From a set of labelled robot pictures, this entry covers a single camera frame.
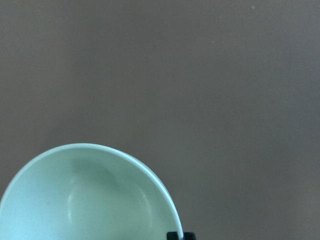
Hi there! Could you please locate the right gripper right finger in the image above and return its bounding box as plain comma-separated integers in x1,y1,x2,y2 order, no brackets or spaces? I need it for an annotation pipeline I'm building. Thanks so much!
183,232,196,240

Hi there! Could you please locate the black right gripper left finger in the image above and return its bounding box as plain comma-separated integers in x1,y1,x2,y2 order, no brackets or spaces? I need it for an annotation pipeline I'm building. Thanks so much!
166,231,179,240

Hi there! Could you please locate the light green bowl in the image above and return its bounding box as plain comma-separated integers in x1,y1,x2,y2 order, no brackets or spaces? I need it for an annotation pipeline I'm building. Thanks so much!
0,143,184,240

